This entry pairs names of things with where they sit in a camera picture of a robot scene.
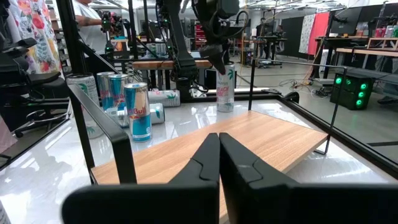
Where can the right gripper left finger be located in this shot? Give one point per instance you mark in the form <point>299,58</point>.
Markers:
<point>186,202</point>

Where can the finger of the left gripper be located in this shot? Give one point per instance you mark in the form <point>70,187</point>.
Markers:
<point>220,56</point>
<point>211,54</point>

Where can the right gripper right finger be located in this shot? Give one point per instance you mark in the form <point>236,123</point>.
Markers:
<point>264,202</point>

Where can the Celsius Beach Vibe can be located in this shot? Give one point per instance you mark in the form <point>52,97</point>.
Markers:
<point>90,90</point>
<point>164,98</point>
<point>225,93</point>

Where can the blue silver Red Bull can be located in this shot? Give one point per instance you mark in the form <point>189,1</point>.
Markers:
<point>118,90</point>
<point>103,90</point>
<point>138,115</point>

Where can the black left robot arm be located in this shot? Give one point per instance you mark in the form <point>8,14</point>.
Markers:
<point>183,56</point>

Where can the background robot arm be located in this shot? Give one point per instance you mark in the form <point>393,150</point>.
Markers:
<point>109,25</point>

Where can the red cabinet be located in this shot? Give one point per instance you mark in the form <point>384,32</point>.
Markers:
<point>200,34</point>

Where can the person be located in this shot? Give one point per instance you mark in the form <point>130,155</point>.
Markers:
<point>279,34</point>
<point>262,31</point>
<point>90,31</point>

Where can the wooden workbench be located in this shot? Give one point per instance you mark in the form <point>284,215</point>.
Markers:
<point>161,64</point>

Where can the wooden tray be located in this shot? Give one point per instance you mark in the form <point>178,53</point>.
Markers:
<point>248,137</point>

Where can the black partition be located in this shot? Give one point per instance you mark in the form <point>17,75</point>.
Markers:
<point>292,37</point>

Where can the white patterned cloth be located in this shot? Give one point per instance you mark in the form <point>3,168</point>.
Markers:
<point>306,34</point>

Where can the red cloth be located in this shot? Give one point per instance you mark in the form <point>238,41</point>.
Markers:
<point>320,34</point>

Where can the black monitor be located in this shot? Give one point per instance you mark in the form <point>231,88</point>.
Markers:
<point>345,21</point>
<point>370,14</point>

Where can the black computer green fans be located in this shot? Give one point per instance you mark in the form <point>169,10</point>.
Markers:
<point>348,96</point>

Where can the wooden desk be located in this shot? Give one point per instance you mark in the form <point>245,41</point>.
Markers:
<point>367,52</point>

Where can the small wooden rack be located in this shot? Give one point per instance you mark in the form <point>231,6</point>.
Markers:
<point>382,38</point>

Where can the black office chair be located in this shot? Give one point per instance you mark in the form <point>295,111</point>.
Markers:
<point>40,81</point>

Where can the floral patterned cloth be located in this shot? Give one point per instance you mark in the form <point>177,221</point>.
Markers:
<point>34,31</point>

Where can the pink cloth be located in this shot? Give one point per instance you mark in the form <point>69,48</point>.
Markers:
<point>6,137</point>

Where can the black frame clamp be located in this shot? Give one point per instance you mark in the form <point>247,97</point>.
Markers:
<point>290,97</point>

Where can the black metal table frame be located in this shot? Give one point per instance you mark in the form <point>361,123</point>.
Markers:
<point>342,137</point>

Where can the black rig post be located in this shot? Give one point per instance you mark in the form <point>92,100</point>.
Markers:
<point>70,37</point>

